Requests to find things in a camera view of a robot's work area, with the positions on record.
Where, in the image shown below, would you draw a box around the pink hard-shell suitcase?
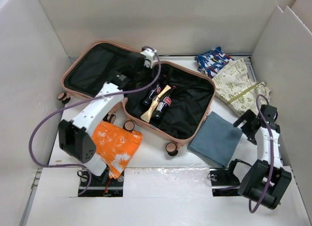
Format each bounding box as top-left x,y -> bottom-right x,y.
58,41 -> 215,156

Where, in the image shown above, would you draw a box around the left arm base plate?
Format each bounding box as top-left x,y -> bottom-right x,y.
77,170 -> 124,197

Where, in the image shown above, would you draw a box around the cola glass bottle red cap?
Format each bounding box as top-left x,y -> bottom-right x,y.
142,74 -> 167,108

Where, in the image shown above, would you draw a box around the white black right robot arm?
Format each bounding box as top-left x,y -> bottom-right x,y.
233,104 -> 292,209

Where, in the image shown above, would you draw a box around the grey-blue cloth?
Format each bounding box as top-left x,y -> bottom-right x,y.
187,112 -> 242,167

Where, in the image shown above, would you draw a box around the white foam board front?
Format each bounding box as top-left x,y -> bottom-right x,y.
27,168 -> 310,226

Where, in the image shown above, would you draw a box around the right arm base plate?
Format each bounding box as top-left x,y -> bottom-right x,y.
207,168 -> 240,197

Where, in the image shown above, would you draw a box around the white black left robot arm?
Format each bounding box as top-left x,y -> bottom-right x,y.
58,44 -> 156,185

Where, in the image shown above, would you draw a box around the orange white tie-dye shorts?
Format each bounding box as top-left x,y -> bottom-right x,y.
92,122 -> 143,179

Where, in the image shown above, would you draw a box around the blue white patterned shorts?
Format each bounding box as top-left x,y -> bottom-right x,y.
195,46 -> 234,79

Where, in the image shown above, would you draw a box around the cream patterned shorts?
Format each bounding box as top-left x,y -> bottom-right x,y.
213,58 -> 271,117

